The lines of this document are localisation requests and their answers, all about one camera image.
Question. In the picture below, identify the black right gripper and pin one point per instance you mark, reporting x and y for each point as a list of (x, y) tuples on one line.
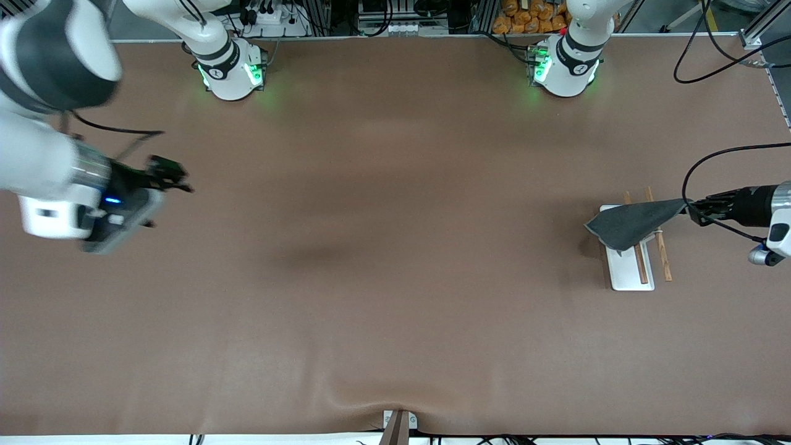
[(128, 179)]

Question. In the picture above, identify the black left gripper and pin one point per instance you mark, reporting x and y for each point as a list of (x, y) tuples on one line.
[(749, 206)]

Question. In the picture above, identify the dark grey towel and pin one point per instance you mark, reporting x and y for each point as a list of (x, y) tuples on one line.
[(630, 224)]

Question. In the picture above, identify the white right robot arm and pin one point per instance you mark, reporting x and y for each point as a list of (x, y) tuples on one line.
[(37, 148)]

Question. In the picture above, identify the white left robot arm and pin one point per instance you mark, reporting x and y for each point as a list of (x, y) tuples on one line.
[(568, 74)]

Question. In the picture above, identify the white power strip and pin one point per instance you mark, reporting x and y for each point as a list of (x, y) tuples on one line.
[(272, 18)]

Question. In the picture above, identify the brown table cover mat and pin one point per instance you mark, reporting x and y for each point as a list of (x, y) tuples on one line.
[(395, 278)]

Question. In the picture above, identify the orange snack packets pile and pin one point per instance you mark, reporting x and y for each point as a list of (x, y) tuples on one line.
[(531, 18)]

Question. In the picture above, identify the grey control box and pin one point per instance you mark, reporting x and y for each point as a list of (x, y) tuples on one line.
[(401, 18)]

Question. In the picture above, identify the aluminium frame profile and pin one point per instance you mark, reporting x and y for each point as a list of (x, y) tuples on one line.
[(766, 25)]

